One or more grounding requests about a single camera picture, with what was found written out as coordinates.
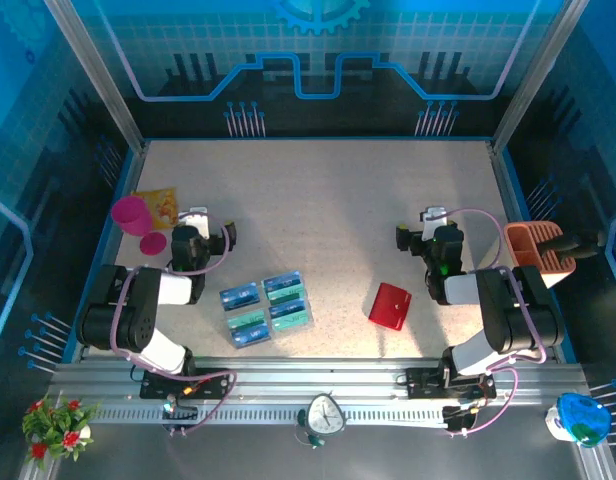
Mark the white triangular alarm clock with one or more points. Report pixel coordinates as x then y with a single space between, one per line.
325 415

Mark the aluminium frame post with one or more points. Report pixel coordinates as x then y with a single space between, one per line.
98 75
538 75

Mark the teal VIP card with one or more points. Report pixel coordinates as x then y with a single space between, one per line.
292 325
287 296
247 319

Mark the red card holder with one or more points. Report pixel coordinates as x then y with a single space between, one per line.
390 306

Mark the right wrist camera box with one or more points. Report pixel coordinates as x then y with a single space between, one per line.
433 222

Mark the white orange knife block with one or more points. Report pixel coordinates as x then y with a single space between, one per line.
523 250

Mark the aluminium front beam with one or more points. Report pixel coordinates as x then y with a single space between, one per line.
313 375

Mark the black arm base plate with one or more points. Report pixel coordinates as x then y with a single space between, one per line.
418 382
218 382

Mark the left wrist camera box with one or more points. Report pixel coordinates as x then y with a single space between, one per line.
198 222

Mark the blue VIP card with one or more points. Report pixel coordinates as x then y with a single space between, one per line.
282 281
240 298
289 310
251 337

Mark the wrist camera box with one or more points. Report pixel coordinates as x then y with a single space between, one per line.
198 222
433 222

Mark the potted plant red flowers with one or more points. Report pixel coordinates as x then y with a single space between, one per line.
58 430

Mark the yellow snack packet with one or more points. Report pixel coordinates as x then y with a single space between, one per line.
164 205

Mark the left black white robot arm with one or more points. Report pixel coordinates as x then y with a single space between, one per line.
138 300

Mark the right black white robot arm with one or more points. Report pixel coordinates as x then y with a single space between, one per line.
518 310

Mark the pink plastic goblet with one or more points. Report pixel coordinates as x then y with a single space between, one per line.
132 215

